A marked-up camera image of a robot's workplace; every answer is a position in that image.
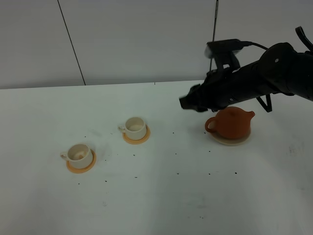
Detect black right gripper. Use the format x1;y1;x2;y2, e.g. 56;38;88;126
179;62;264;112

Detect brown clay teapot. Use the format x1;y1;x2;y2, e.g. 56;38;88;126
205;107;255;140

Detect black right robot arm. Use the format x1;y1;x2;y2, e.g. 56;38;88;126
179;43;313;113

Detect beige round teapot coaster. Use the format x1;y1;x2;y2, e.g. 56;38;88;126
210;128;251;146

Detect white teacup far centre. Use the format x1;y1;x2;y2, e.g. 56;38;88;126
118;117;147;141

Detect white teacup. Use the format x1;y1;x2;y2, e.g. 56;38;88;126
118;117;147;141
60;143;93;169

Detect orange coaster far centre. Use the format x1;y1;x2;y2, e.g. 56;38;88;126
122;125;151;144

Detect orange coaster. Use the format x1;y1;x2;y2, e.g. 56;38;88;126
122;125;151;144
66;150;97;174

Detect white teacup near left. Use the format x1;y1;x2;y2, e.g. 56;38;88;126
60;143;93;169

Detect orange coaster near left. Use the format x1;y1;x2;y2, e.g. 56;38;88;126
66;150;97;174

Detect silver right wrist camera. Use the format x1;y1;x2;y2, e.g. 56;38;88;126
204;39;244;59

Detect black right camera cable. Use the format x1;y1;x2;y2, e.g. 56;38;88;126
241;26;313;113

